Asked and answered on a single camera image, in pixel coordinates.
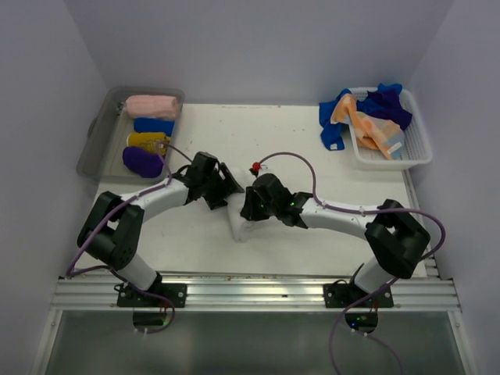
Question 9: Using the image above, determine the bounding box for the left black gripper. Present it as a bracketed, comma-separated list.
[201, 162, 242, 209]

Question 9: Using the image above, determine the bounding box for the white towel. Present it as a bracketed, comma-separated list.
[227, 166, 265, 243]

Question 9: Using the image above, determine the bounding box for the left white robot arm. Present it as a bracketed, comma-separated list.
[77, 152, 245, 307]

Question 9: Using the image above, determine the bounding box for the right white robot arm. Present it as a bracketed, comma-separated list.
[239, 173, 430, 307]

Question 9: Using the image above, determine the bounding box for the yellow rolled towel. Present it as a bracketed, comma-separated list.
[127, 132, 170, 155]

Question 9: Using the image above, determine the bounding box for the purple rolled towel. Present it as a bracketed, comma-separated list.
[122, 146, 163, 178]

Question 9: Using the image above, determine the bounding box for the blue cloth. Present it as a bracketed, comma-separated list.
[319, 88, 359, 151]

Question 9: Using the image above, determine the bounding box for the blue rolled towel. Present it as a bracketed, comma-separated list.
[133, 117, 175, 137]

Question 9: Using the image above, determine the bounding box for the grey plastic bin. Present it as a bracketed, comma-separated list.
[77, 86, 185, 185]

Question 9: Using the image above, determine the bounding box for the pink rolled towel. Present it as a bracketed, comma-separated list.
[125, 95, 180, 120]

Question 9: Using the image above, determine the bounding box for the orange patterned cloth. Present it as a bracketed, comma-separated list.
[344, 111, 405, 160]

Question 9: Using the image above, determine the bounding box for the white plastic basket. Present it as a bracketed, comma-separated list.
[345, 88, 433, 171]

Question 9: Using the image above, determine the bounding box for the dark purple cloth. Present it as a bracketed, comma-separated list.
[357, 84, 413, 130]

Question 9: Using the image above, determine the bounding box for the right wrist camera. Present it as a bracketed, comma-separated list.
[249, 162, 274, 178]

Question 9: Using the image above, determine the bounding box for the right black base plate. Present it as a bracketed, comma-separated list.
[323, 267, 395, 309]

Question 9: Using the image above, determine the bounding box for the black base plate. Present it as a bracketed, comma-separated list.
[323, 267, 395, 309]
[114, 282, 188, 308]

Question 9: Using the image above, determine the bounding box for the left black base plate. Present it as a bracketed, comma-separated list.
[114, 282, 188, 308]

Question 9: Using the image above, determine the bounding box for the aluminium rail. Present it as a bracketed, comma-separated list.
[50, 271, 461, 313]

